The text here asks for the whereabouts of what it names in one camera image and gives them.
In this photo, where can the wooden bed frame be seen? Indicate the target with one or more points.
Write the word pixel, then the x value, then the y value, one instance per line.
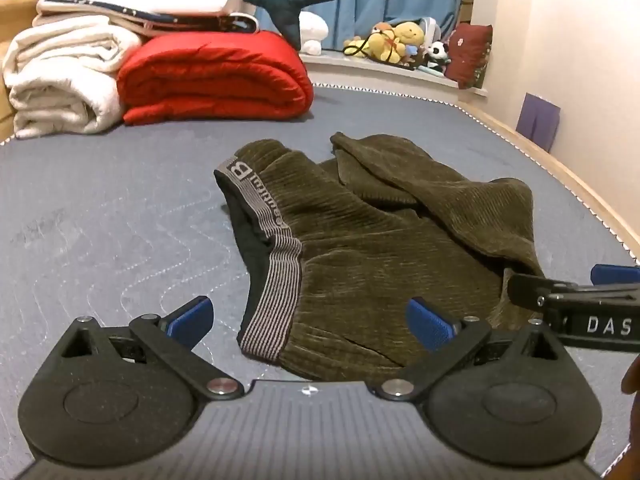
pixel 560 165

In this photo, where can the panda plush toy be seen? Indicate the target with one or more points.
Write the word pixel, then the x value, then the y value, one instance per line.
pixel 438 56

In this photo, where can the yellow plush bear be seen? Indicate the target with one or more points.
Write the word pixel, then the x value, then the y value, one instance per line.
pixel 397 37

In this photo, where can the person's right hand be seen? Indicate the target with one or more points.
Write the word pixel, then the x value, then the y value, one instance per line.
pixel 631 377

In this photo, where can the white plush toy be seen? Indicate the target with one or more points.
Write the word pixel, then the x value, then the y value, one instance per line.
pixel 314 30

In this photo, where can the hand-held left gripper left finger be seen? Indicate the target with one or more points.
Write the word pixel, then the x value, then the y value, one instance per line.
pixel 189 316

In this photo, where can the small yellow plush toy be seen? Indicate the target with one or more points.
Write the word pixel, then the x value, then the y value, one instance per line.
pixel 356 46

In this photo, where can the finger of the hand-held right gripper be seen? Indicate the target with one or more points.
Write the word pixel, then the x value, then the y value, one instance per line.
pixel 527 291
pixel 615 274

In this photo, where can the red folded quilt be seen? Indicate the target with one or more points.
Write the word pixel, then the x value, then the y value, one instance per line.
pixel 215 77

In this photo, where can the dark red cushion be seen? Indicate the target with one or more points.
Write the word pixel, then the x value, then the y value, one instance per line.
pixel 469 55

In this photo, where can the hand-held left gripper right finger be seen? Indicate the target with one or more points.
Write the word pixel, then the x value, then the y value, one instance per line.
pixel 427 322

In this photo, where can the cream folded blanket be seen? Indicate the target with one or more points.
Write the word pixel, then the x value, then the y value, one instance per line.
pixel 65 77

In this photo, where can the white window sill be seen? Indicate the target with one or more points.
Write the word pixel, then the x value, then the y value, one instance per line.
pixel 380 72

